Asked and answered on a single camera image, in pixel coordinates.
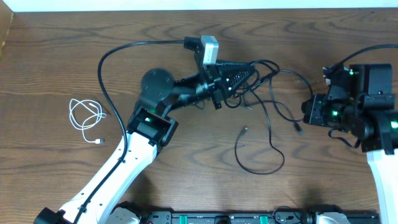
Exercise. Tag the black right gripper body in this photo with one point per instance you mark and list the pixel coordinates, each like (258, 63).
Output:
(324, 111)

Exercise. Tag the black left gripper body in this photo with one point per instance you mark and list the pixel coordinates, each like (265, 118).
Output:
(212, 83)

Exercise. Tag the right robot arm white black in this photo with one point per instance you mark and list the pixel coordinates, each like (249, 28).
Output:
(373, 121)

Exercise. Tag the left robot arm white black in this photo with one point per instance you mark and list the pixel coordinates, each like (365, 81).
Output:
(147, 132)

